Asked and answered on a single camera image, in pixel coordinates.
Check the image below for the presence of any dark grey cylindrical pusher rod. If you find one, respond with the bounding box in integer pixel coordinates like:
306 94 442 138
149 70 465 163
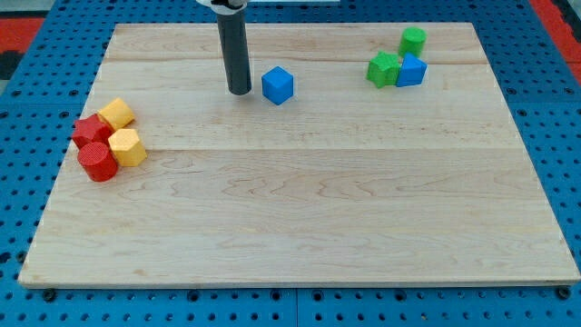
217 9 251 95

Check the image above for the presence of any white rod mount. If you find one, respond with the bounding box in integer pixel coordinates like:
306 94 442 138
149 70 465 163
196 0 248 10

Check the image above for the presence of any blue cube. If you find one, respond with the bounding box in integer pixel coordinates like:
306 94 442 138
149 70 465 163
261 66 294 105

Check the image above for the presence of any green star block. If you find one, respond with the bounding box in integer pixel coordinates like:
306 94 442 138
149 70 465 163
366 51 400 88

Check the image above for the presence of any red star block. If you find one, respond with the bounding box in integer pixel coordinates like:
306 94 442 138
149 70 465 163
72 114 113 149

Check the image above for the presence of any yellow cylinder block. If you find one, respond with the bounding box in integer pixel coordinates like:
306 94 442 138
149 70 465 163
97 97 135 131

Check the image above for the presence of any yellow hexagon block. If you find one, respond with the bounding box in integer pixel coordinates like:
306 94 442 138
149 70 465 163
108 128 147 167

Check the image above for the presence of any green cylinder block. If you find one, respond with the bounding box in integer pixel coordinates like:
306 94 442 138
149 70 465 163
398 26 428 57

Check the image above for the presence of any blue triangular block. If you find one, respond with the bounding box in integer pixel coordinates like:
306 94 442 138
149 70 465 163
396 53 428 87

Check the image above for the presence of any red cylinder block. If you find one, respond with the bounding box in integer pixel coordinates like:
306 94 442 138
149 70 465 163
77 142 118 182

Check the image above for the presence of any wooden board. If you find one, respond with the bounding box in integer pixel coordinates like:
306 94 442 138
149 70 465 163
19 23 580 289

